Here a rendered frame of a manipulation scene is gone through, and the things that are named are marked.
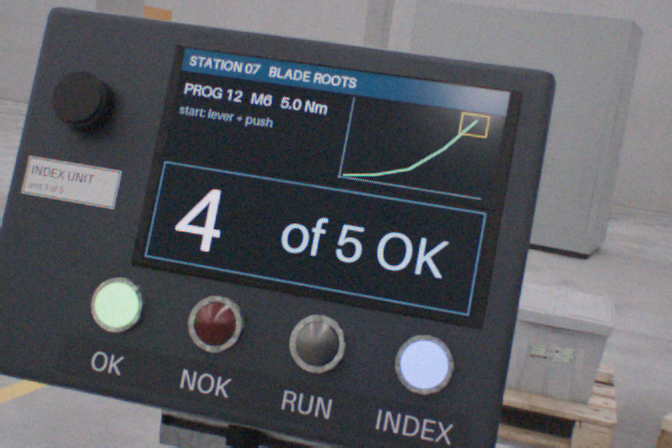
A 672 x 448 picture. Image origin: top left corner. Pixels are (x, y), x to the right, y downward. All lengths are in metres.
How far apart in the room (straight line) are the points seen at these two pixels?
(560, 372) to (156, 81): 3.27
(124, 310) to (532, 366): 3.26
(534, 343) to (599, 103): 4.50
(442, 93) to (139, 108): 0.15
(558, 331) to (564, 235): 4.43
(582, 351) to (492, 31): 4.84
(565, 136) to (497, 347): 7.55
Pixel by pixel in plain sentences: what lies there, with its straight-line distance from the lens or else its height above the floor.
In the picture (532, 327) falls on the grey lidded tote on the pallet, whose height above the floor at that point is 0.40.
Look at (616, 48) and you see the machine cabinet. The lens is 7.94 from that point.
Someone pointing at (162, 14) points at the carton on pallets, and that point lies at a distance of 9.04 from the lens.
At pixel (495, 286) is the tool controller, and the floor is 1.16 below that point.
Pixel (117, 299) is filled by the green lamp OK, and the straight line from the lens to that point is 0.46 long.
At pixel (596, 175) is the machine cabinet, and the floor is 0.70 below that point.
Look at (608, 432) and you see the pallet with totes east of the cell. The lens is 3.61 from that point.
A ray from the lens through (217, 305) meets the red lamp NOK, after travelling 0.45.
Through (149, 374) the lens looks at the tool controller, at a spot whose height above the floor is 1.09.
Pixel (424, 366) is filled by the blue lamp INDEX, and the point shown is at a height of 1.12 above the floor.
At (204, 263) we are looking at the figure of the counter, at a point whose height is 1.14.
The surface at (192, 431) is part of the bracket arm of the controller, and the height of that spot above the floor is 1.04.
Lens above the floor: 1.24
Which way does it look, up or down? 9 degrees down
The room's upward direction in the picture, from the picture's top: 8 degrees clockwise
